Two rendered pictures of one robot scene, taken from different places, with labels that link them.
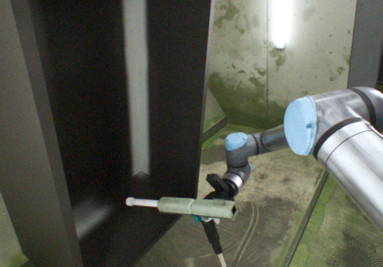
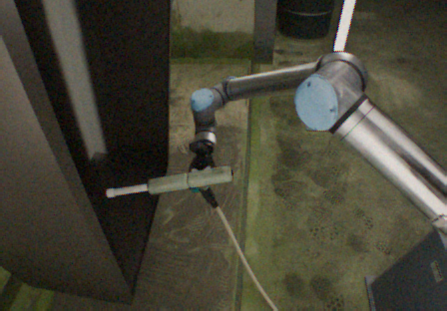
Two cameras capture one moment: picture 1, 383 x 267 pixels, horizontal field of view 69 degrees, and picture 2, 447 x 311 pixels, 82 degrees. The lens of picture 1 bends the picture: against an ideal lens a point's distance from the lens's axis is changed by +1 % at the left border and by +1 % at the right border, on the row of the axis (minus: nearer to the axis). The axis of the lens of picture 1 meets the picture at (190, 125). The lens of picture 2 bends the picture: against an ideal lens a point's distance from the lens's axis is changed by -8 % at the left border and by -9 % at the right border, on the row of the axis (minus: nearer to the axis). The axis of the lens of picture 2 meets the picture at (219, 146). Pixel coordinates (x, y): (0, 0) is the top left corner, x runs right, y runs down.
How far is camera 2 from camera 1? 0.32 m
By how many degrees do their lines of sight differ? 33
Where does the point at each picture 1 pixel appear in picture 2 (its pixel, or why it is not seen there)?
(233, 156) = (203, 116)
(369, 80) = not seen: outside the picture
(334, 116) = (349, 97)
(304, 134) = (326, 116)
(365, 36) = not seen: outside the picture
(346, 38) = not seen: outside the picture
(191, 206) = (189, 181)
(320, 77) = not seen: outside the picture
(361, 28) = not seen: outside the picture
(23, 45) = (47, 136)
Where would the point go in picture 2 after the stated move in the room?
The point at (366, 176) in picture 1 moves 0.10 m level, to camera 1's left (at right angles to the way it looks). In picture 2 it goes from (381, 148) to (350, 169)
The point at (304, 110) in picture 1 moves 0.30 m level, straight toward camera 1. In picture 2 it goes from (326, 96) to (410, 228)
